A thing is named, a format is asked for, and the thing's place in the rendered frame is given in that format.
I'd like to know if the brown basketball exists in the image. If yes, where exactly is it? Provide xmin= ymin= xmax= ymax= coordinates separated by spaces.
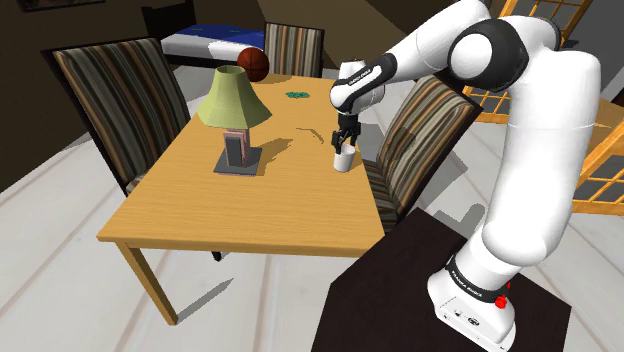
xmin=236 ymin=46 xmax=271 ymax=83

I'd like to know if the green shade table lamp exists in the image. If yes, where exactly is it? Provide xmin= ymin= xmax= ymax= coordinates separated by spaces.
xmin=196 ymin=65 xmax=273 ymax=177

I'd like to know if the striped upholstered chair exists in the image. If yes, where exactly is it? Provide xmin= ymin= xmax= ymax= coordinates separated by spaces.
xmin=263 ymin=21 xmax=326 ymax=80
xmin=40 ymin=36 xmax=192 ymax=198
xmin=361 ymin=73 xmax=485 ymax=235

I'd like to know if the wooden table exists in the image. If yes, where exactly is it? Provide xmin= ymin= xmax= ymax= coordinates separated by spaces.
xmin=95 ymin=73 xmax=387 ymax=327

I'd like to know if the dark robot stand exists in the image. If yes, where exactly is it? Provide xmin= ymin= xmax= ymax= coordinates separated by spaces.
xmin=310 ymin=206 xmax=573 ymax=352

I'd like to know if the bed with blue cover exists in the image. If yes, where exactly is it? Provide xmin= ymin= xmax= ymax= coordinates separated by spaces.
xmin=141 ymin=0 xmax=267 ymax=69

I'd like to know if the white cup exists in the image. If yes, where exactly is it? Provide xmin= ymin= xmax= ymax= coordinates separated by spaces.
xmin=333 ymin=144 xmax=356 ymax=173

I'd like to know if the orange wooden lattice frame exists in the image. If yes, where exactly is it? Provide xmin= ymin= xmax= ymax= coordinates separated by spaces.
xmin=461 ymin=0 xmax=624 ymax=217

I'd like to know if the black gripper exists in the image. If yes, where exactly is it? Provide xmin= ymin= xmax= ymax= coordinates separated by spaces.
xmin=331 ymin=112 xmax=362 ymax=154

